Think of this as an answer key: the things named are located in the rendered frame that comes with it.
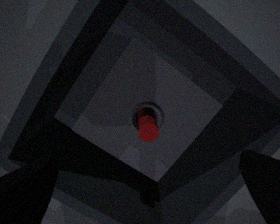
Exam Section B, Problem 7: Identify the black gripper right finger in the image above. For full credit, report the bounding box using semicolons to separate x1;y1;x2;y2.
239;150;280;224

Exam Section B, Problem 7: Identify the dark red cylinder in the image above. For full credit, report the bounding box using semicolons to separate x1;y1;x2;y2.
138;107;159;142

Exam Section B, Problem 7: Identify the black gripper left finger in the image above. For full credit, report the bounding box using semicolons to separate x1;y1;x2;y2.
0;156;58;224

